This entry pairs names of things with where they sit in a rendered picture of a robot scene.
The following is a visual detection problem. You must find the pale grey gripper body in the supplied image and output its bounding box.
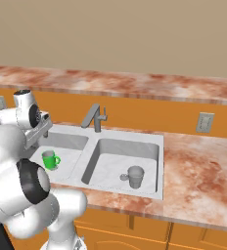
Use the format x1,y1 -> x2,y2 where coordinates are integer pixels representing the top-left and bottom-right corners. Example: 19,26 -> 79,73
23,117 -> 54,150

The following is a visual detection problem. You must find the green mug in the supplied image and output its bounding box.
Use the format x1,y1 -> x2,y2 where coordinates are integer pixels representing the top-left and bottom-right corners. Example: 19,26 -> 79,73
41,149 -> 62,172

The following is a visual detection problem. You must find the grey sink tap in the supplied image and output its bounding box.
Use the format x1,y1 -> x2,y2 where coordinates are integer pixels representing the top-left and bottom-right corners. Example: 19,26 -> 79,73
80,104 -> 109,134

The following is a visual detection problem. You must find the grey double basin sink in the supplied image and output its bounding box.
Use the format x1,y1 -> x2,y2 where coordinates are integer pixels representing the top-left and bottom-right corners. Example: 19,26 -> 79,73
29,123 -> 165,201

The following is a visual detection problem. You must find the grey mug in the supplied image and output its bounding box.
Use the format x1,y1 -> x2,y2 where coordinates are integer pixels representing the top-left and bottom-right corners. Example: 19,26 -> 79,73
119,165 -> 146,189

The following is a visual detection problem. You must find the orange drawer front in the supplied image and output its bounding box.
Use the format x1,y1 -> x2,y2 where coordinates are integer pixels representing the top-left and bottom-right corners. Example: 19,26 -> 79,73
74,207 -> 131,229
133,215 -> 172,236

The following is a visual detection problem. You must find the grey wall socket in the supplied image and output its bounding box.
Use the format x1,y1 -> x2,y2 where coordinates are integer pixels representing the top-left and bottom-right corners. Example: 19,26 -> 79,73
195,111 -> 215,134
0,95 -> 8,110

